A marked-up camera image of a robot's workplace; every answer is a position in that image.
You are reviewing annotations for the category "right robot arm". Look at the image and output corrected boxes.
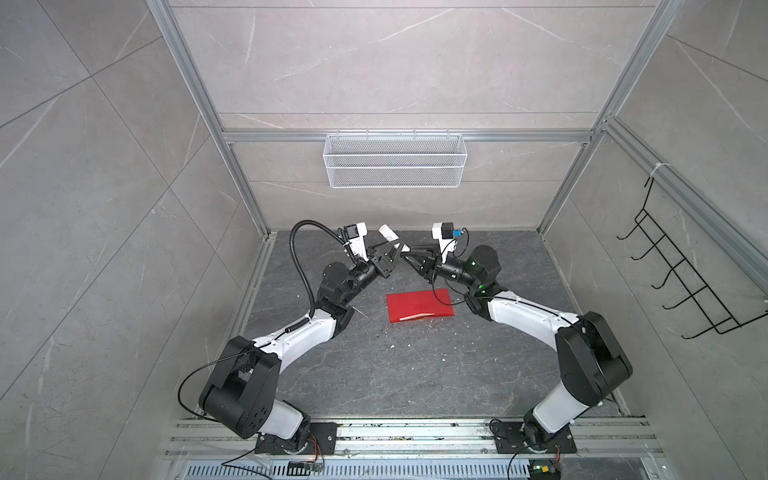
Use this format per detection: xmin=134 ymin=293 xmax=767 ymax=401
xmin=401 ymin=245 xmax=633 ymax=452

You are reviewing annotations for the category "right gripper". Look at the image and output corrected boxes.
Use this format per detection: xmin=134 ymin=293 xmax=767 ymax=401
xmin=404 ymin=244 xmax=482 ymax=292

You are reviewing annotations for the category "white glue stick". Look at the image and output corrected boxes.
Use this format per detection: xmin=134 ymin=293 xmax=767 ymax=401
xmin=378 ymin=224 xmax=410 ymax=252

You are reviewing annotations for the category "black wire hook rack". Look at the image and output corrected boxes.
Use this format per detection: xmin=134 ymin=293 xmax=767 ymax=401
xmin=616 ymin=178 xmax=767 ymax=341

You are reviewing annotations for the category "grey slotted cable duct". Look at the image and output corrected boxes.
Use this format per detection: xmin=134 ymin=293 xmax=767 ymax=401
xmin=181 ymin=458 xmax=531 ymax=479

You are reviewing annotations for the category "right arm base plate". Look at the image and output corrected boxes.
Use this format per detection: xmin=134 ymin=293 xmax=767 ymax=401
xmin=488 ymin=419 xmax=577 ymax=454

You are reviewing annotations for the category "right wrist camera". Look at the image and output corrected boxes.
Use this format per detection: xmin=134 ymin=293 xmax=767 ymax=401
xmin=432 ymin=222 xmax=468 ymax=263

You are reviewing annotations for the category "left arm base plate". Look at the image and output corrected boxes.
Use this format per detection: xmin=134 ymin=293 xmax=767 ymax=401
xmin=255 ymin=422 xmax=339 ymax=455

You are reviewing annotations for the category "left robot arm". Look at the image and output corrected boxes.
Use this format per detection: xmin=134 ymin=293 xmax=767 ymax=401
xmin=198 ymin=241 xmax=404 ymax=453

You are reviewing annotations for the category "white wire mesh basket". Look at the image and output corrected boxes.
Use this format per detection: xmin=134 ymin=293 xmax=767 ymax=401
xmin=323 ymin=133 xmax=468 ymax=189

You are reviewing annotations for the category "red envelope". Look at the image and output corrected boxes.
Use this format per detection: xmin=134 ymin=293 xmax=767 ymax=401
xmin=387 ymin=289 xmax=455 ymax=323

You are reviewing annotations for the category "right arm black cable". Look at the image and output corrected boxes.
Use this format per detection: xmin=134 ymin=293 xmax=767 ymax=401
xmin=430 ymin=227 xmax=577 ymax=319

